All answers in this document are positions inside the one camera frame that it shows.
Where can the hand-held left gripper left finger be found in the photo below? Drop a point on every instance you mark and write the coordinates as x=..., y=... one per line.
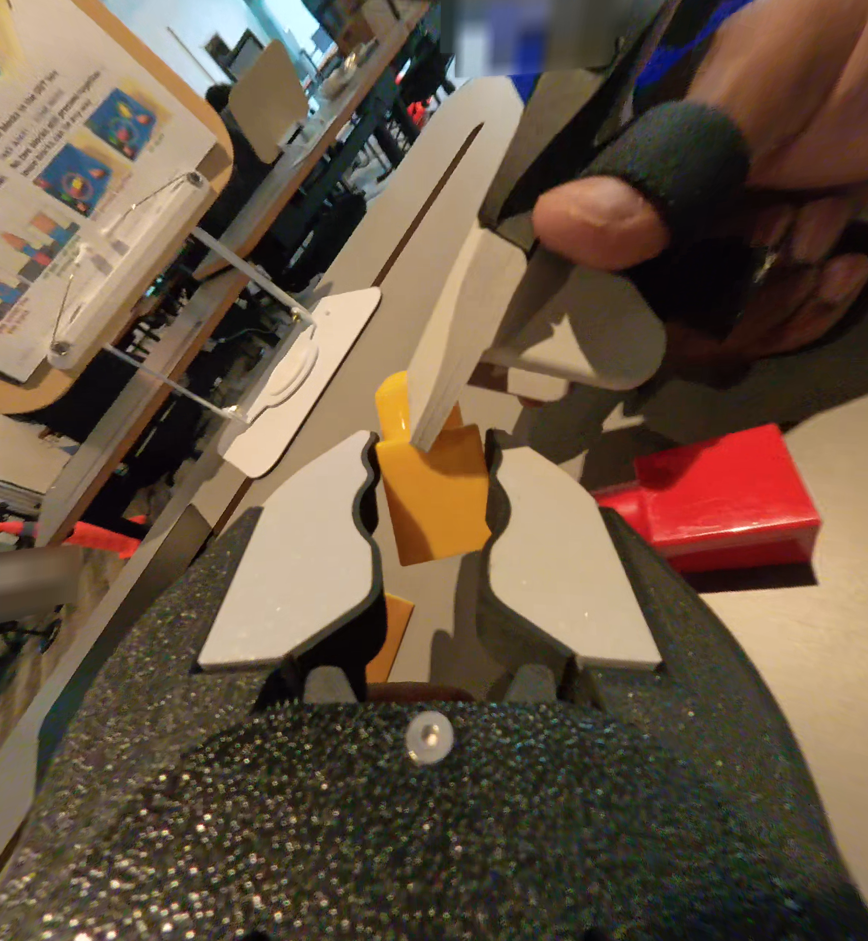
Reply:
x=294, y=566

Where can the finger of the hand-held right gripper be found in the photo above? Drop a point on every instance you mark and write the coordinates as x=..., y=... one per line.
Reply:
x=471, y=316
x=595, y=338

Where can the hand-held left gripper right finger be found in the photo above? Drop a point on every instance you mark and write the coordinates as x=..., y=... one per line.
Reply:
x=559, y=566

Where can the yellow mega block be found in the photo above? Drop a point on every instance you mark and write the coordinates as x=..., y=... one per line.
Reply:
x=390, y=632
x=434, y=507

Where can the red mega block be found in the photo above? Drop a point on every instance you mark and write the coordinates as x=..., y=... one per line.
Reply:
x=713, y=500

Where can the person's right hand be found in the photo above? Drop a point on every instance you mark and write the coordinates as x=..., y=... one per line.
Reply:
x=809, y=110

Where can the grey stand board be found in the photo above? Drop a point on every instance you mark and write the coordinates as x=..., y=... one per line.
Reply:
x=269, y=103

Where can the instruction sheet board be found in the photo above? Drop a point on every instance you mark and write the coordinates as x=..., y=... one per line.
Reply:
x=74, y=184

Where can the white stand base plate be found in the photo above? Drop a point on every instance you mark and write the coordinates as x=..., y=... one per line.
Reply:
x=309, y=345

